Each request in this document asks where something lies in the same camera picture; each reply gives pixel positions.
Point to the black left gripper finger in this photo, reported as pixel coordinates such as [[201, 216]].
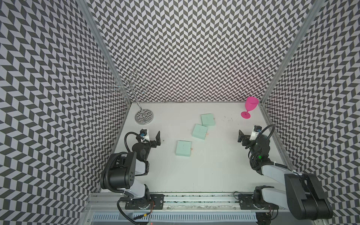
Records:
[[144, 134], [158, 139]]

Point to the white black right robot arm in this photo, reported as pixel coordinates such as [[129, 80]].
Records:
[[303, 195]]

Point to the pink plastic goblet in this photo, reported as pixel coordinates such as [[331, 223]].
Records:
[[250, 104]]

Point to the silver metal jewelry stand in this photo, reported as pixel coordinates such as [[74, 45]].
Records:
[[134, 87]]

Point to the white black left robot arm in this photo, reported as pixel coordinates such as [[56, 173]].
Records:
[[122, 169]]

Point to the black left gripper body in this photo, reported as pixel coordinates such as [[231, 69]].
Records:
[[147, 147]]

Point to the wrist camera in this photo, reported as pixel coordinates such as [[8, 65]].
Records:
[[255, 132], [145, 141]]

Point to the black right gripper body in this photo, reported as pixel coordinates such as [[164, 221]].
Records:
[[247, 142]]

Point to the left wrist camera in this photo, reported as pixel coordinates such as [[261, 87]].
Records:
[[145, 141]]

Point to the mint green drawer jewelry box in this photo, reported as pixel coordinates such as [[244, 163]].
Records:
[[208, 119]]

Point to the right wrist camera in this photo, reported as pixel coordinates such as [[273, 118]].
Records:
[[255, 132]]

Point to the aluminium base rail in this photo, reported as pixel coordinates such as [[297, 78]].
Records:
[[201, 201]]

